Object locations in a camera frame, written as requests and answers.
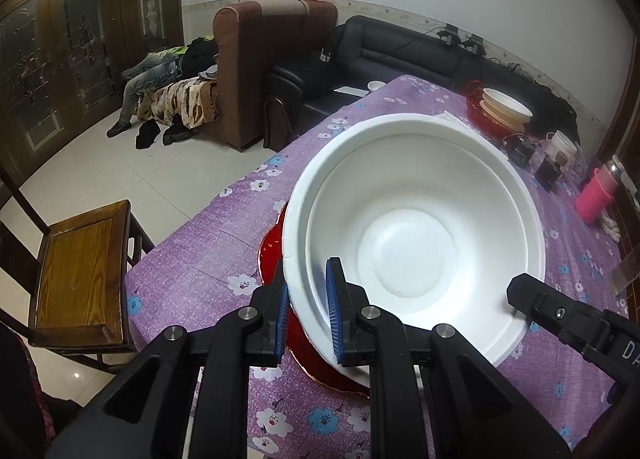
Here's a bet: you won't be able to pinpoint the black sock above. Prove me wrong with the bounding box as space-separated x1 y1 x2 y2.
135 120 161 150
161 114 198 146

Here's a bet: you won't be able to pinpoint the purple floral tablecloth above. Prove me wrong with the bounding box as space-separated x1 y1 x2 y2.
125 75 632 459

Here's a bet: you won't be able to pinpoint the dark wooden glass-door cabinet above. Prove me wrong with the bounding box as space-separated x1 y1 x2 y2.
0 0 183 200

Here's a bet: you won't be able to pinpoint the white foam bowl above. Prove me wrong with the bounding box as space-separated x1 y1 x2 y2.
481 88 533 120
282 112 547 382

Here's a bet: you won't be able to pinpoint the bottle with pink knit sleeve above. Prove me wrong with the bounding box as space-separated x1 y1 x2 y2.
575 162 623 226

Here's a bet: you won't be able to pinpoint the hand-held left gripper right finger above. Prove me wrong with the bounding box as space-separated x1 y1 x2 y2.
324 257 572 459

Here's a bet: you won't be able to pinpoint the person's dark clothing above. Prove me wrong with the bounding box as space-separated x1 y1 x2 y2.
0 324 86 459

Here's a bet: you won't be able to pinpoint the pale work gloves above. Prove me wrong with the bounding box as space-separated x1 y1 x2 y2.
600 216 623 242

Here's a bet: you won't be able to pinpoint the black leather sofa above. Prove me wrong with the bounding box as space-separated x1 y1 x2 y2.
267 15 581 150

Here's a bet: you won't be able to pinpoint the brown armchair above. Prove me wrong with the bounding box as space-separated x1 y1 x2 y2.
212 0 339 154

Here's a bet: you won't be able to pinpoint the printed blanket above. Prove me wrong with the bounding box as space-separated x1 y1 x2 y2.
137 78 221 129

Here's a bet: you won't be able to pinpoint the red glass plate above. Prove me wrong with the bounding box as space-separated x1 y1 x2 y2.
465 80 501 110
472 106 511 132

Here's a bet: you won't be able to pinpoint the white plastic jar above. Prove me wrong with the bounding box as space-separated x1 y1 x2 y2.
545 130 581 172

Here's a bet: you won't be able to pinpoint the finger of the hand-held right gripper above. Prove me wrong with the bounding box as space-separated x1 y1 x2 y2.
506 274 609 356

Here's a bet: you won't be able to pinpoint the dark glass jar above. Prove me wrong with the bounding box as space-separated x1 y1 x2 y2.
535 159 563 190
502 133 536 169

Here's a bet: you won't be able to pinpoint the red scalloped plastic plate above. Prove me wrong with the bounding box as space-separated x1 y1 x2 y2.
257 202 373 395

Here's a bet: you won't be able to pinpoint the green cloth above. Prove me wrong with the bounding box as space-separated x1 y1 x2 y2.
150 45 190 60

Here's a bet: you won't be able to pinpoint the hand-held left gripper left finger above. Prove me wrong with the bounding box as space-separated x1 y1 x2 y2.
47 269 292 459

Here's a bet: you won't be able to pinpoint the dark wooden chair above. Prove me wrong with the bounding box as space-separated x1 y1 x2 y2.
0 174 156 375

